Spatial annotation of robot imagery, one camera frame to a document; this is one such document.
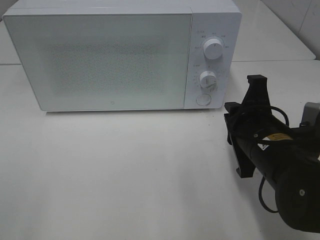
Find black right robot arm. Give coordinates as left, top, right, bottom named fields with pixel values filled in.
left=224, top=74, right=320, bottom=233

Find white timer knob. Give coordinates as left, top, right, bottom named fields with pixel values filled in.
left=199, top=70, right=217, bottom=91

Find white microwave oven body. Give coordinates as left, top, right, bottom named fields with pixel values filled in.
left=2, top=0, right=242, bottom=111

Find upper white power knob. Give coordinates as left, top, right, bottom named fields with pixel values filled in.
left=203, top=37, right=224, bottom=60

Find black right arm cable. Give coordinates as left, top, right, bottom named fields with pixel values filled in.
left=226, top=106, right=291, bottom=213

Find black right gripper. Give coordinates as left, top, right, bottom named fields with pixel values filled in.
left=224, top=74, right=288, bottom=178

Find round white door button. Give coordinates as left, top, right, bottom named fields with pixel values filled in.
left=196, top=93, right=212, bottom=106

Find white microwave door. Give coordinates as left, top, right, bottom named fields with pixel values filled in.
left=4, top=14, right=191, bottom=112

